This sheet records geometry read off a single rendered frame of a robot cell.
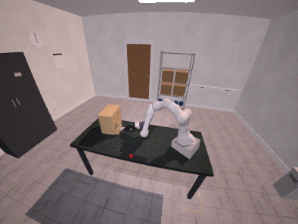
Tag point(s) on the tan wooden chest of drawers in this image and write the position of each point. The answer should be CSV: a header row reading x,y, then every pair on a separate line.
x,y
105,119

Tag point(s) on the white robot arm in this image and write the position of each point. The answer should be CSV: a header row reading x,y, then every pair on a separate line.
x,y
183,117

